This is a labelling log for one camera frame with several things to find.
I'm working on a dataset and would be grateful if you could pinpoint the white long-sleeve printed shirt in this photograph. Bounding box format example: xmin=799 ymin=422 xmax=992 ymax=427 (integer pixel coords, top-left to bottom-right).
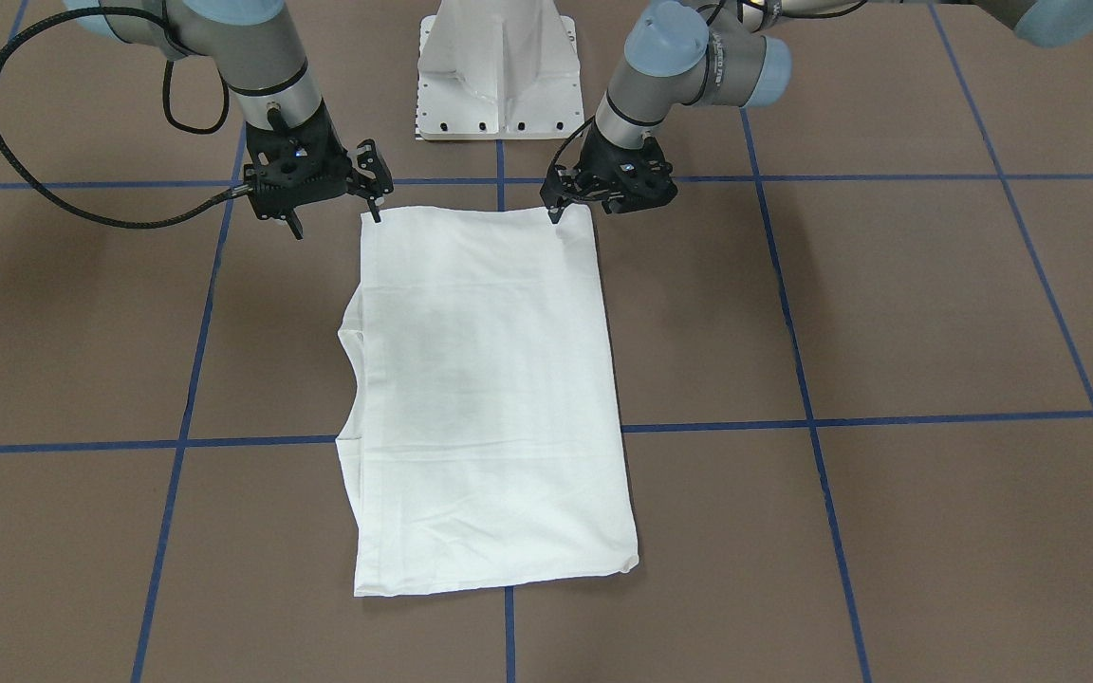
xmin=337 ymin=207 xmax=640 ymax=597

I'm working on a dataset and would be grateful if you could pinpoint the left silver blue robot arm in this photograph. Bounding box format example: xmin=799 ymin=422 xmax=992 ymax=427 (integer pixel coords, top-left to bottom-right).
xmin=537 ymin=1 xmax=862 ymax=224

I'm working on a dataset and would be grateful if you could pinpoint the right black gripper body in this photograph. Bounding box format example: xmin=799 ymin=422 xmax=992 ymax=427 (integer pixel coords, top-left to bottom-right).
xmin=243 ymin=103 xmax=393 ymax=222

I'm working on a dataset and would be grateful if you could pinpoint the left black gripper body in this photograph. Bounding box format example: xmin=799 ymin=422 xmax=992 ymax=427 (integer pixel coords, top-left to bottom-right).
xmin=541 ymin=122 xmax=679 ymax=213

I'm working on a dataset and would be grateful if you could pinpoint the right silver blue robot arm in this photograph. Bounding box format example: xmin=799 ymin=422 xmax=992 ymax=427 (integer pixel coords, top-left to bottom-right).
xmin=64 ymin=1 xmax=392 ymax=237

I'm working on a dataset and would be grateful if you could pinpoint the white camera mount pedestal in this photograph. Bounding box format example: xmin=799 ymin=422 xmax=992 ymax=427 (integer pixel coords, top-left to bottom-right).
xmin=414 ymin=1 xmax=584 ymax=141

